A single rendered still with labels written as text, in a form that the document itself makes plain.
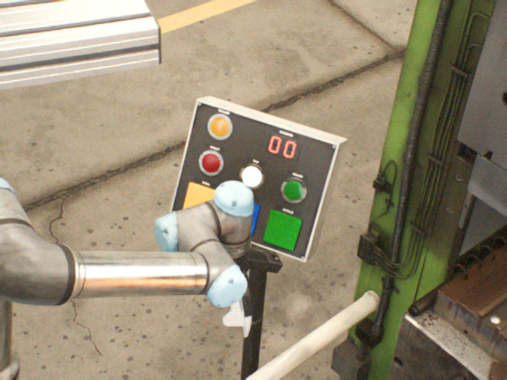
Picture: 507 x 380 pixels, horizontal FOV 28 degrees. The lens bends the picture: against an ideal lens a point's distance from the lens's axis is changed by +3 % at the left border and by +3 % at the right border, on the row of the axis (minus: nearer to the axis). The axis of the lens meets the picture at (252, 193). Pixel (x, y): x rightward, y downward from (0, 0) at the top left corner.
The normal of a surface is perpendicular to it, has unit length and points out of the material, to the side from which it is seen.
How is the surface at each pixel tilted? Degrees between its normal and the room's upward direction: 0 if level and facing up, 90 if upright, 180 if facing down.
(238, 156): 60
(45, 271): 46
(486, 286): 0
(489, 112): 90
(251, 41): 0
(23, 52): 90
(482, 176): 90
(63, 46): 90
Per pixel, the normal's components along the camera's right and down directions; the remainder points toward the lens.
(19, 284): 0.13, 0.39
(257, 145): -0.31, 0.17
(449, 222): -0.74, 0.43
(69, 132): 0.06, -0.73
